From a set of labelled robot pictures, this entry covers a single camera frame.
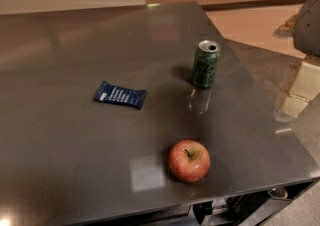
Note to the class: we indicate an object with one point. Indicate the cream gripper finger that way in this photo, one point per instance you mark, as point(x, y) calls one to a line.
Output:
point(300, 89)

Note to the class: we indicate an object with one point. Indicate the blue rxbar wrapper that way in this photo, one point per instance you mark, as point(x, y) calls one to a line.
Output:
point(118, 95)

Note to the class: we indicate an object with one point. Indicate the red apple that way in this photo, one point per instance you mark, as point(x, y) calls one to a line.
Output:
point(189, 161)

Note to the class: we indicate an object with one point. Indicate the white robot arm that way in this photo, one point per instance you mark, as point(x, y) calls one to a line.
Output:
point(306, 31)

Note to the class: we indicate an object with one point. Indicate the dark table frame underside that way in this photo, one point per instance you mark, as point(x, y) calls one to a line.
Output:
point(243, 210)

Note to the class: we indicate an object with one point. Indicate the green soda can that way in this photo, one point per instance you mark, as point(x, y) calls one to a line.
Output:
point(205, 62)

